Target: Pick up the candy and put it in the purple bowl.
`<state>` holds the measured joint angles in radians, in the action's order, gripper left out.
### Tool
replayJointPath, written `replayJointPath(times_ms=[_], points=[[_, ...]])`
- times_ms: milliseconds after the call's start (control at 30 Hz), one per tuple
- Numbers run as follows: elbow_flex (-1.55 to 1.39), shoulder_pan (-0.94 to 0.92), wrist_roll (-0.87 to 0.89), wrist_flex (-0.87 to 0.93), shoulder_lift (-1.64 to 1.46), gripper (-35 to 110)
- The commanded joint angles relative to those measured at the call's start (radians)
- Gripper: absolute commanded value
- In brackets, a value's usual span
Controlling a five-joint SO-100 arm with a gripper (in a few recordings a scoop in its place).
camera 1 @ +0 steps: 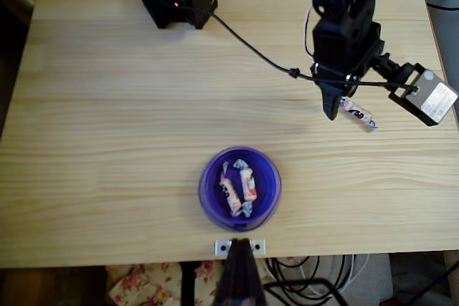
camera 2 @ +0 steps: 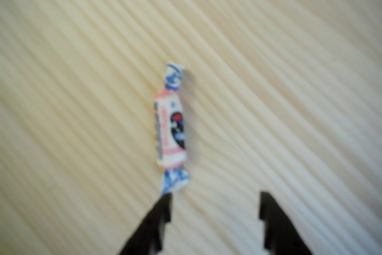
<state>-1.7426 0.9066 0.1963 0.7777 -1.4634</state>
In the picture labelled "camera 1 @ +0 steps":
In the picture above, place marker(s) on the white red blue candy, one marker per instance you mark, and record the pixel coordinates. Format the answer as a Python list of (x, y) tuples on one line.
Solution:
[(356, 112), (248, 184), (229, 191)]

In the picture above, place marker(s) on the black wrist camera silver label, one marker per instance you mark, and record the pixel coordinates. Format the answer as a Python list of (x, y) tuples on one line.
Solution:
[(430, 98)]

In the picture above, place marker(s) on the silver metal mounting bracket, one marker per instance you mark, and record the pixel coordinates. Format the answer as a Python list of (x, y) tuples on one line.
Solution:
[(220, 247)]

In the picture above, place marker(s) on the black table clamp leg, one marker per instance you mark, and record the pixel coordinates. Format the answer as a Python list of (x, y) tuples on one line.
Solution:
[(187, 284)]

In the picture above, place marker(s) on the black camera pole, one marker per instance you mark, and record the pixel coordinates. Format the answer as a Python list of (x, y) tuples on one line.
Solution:
[(239, 277)]

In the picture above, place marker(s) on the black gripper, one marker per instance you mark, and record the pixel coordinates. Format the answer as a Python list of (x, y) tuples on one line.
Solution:
[(330, 97)]

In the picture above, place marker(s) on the floral patterned cloth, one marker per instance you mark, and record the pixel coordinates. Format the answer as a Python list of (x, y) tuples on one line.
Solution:
[(143, 284)]

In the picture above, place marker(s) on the purple plastic bowl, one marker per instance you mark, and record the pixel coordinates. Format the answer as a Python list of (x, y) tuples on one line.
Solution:
[(265, 191)]

